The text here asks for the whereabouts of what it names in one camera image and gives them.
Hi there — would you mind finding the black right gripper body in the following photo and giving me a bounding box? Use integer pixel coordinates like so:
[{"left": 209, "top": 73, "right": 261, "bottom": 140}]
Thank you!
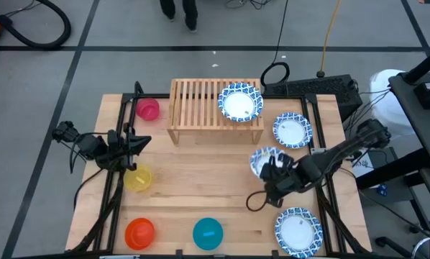
[{"left": 265, "top": 163, "right": 306, "bottom": 209}]

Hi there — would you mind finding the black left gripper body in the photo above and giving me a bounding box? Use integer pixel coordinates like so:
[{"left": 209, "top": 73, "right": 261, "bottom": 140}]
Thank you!
[{"left": 107, "top": 124, "right": 137, "bottom": 172}]

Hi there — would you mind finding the blue patterned paper bowl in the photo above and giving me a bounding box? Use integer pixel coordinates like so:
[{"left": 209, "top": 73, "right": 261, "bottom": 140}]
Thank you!
[
  {"left": 216, "top": 81, "right": 265, "bottom": 124},
  {"left": 272, "top": 112, "right": 314, "bottom": 150},
  {"left": 249, "top": 145, "right": 292, "bottom": 180},
  {"left": 274, "top": 206, "right": 325, "bottom": 259}
]

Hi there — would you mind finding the orange plastic bowl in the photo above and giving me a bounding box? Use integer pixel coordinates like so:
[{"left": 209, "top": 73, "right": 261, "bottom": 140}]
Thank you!
[{"left": 124, "top": 217, "right": 157, "bottom": 251}]

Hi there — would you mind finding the wooden slatted shelf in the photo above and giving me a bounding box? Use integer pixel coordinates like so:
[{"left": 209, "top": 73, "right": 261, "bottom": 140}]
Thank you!
[{"left": 166, "top": 78, "right": 265, "bottom": 146}]

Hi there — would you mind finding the yellow plastic cup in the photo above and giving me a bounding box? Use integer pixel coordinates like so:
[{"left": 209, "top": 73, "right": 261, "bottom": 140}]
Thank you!
[{"left": 123, "top": 164, "right": 153, "bottom": 193}]

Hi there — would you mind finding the black computer case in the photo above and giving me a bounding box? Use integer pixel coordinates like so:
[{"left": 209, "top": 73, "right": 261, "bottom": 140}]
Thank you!
[{"left": 264, "top": 73, "right": 364, "bottom": 124}]

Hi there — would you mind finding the white plastic bag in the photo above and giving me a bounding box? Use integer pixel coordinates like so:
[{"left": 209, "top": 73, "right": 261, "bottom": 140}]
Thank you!
[{"left": 368, "top": 68, "right": 418, "bottom": 137}]

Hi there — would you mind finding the person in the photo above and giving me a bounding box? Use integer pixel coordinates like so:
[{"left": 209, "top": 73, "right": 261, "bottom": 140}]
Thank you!
[{"left": 158, "top": 0, "right": 199, "bottom": 33}]

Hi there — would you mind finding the black equipment cart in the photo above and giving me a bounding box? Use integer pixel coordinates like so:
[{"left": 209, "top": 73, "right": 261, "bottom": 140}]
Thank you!
[{"left": 354, "top": 42, "right": 430, "bottom": 259}]

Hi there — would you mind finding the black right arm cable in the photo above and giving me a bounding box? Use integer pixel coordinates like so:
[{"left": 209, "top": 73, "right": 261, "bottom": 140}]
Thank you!
[{"left": 245, "top": 189, "right": 274, "bottom": 213}]

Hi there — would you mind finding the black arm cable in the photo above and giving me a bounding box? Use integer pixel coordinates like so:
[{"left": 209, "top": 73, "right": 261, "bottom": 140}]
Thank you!
[
  {"left": 68, "top": 135, "right": 106, "bottom": 210},
  {"left": 245, "top": 189, "right": 274, "bottom": 213}
]

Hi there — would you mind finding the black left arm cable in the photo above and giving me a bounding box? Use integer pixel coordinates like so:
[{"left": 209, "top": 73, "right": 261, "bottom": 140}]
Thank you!
[{"left": 68, "top": 135, "right": 106, "bottom": 210}]

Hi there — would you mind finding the black aluminium table frame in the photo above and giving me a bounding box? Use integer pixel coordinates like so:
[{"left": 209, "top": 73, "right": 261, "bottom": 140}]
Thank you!
[{"left": 70, "top": 81, "right": 373, "bottom": 258}]

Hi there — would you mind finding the black hanging cable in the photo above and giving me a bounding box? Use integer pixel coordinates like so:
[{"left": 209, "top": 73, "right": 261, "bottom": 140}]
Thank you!
[{"left": 260, "top": 0, "right": 291, "bottom": 88}]

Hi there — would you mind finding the black vacuum hose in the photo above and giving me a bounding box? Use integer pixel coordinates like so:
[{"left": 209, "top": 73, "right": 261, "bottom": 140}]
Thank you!
[{"left": 0, "top": 0, "right": 73, "bottom": 52}]

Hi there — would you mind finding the yellow hanging cable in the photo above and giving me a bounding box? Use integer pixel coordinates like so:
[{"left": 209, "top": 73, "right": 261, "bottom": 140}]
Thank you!
[{"left": 315, "top": 0, "right": 343, "bottom": 78}]

